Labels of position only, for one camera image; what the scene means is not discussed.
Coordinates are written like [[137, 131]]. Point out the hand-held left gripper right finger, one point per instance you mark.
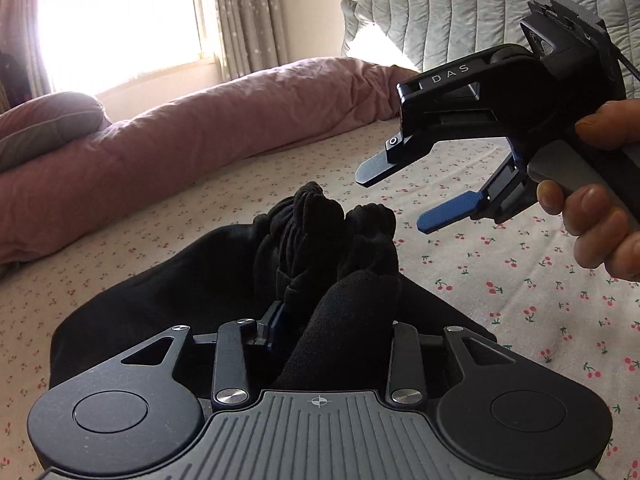
[[407, 360]]

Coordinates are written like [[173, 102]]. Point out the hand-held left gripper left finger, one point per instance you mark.
[[231, 365]]

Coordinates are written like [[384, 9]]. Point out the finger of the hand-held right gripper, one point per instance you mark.
[[445, 212], [377, 167]]

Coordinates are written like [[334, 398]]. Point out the black pants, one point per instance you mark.
[[350, 280]]

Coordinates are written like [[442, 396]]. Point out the person's right hand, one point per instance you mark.
[[605, 230]]

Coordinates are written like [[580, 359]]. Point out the cherry print bed sheet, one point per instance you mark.
[[500, 260]]

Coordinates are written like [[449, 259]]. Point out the grey quilted headboard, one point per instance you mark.
[[475, 15]]

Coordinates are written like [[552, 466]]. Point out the pink duvet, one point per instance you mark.
[[200, 130]]

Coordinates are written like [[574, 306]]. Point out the beige patterned curtain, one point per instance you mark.
[[22, 25], [250, 15]]

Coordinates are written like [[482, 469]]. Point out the pink and grey pillow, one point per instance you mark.
[[45, 125]]

